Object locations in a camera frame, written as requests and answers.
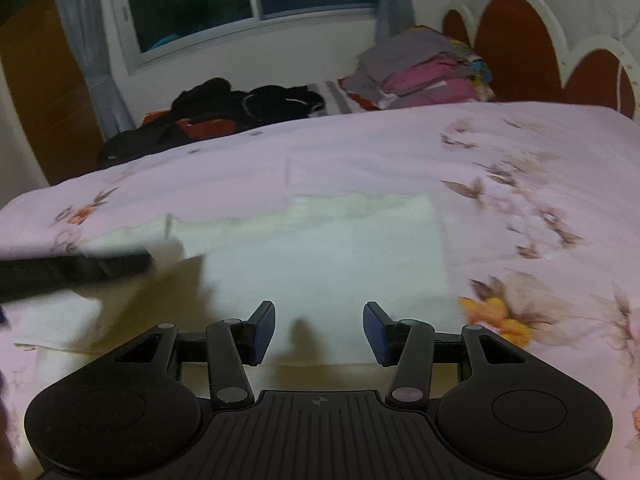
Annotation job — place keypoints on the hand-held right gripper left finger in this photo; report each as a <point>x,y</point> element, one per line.
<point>263,331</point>

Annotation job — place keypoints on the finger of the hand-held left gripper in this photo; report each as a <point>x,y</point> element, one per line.
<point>75,272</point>

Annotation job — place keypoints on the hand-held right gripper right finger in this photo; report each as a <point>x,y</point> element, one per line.
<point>377,332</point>

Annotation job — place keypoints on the white cloth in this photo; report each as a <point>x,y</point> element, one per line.
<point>320,270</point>

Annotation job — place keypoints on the pile of dark clothes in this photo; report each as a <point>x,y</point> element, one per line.
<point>215,105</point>

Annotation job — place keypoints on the stack of folded clothes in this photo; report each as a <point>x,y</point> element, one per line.
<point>415,65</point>

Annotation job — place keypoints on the wooden wardrobe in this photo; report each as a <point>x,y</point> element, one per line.
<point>45,95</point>

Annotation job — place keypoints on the pink floral bedsheet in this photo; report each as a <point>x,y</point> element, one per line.
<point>500,185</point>

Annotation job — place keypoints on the grey curtain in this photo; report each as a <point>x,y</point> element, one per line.
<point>392,0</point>
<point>87,45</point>

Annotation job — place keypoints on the red and white headboard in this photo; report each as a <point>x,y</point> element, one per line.
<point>520,45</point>

